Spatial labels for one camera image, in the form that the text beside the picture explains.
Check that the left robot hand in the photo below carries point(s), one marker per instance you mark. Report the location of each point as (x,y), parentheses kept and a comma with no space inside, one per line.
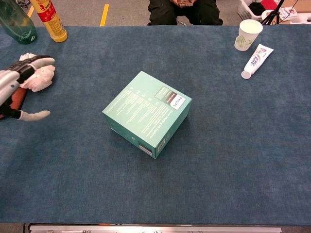
(14,75)

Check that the green Philips box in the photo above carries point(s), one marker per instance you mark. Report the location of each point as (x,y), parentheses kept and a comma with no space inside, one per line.
(145,114)

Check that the brown wooden block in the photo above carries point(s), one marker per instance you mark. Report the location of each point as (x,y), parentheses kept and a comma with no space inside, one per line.
(17,99)

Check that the white bath sponge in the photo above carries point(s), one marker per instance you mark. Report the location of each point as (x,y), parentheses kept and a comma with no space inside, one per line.
(40,77)

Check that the green glass bottle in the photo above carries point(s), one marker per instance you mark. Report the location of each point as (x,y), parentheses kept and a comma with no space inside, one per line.
(17,24)

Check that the yellow bottle with red label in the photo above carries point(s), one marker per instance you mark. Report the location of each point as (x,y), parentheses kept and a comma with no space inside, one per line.
(52,21)

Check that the yellow floor tape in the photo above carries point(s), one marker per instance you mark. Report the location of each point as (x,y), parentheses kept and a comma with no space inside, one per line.
(104,15)

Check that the blue felt table mat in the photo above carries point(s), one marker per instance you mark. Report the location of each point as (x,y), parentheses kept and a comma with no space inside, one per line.
(155,189)

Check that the seated person in black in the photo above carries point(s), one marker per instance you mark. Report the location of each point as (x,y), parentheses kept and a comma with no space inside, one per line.
(184,12)

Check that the white paper cup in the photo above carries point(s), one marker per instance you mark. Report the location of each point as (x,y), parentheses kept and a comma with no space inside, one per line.
(246,35)

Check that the white toothpaste tube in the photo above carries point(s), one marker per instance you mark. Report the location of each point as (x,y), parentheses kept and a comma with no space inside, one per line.
(256,61)

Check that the white laundry basket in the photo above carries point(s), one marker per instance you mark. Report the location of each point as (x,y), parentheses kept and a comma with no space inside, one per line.
(250,9)

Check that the black tripod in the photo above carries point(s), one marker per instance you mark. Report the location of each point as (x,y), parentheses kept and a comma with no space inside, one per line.
(273,13)

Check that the aluminium frame rail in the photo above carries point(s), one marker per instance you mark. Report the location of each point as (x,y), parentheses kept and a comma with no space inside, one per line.
(155,229)

